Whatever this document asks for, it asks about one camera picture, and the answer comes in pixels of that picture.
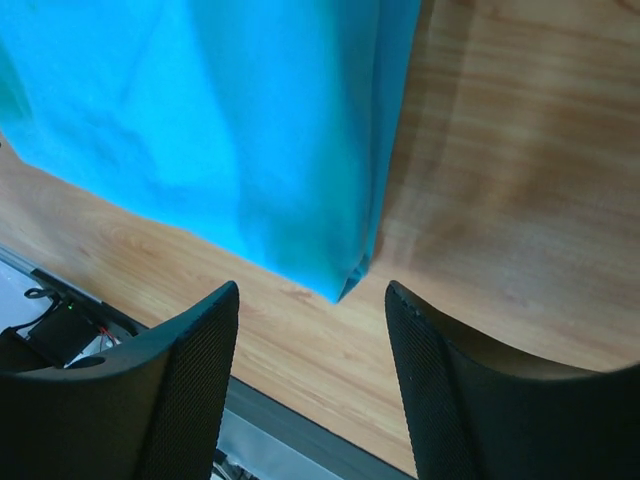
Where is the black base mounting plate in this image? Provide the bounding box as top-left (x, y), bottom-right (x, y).
top-left (29, 267), bottom-right (416, 480)

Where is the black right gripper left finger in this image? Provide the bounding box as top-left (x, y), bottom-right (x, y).
top-left (1, 282), bottom-right (239, 479)

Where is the light blue t-shirt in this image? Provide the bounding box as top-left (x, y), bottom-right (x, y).
top-left (1, 1), bottom-right (421, 302)

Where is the aluminium frame rail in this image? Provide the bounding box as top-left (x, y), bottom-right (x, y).
top-left (0, 245), bottom-right (37, 274)

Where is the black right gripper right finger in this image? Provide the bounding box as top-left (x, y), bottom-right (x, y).
top-left (385, 281), bottom-right (639, 479)

